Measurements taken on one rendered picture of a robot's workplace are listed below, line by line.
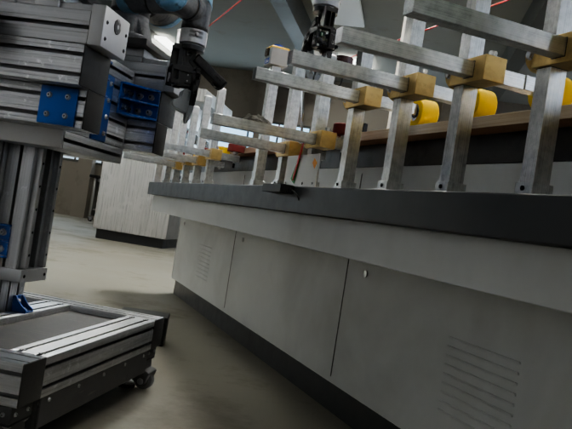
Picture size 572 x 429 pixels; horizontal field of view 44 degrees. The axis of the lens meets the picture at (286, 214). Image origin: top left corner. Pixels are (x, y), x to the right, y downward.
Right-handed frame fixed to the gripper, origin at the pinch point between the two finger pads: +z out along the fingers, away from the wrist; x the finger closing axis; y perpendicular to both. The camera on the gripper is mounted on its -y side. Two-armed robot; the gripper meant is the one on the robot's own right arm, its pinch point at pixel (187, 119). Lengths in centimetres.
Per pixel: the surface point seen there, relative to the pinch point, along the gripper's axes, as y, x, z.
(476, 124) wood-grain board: -55, 56, -5
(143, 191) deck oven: -101, -684, 16
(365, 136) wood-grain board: -55, 0, -6
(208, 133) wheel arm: -12.2, -23.8, 0.0
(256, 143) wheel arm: -28.3, -23.8, 0.3
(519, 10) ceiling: -454, -472, -254
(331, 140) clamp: -41.9, 4.7, -1.9
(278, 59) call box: -40, -52, -35
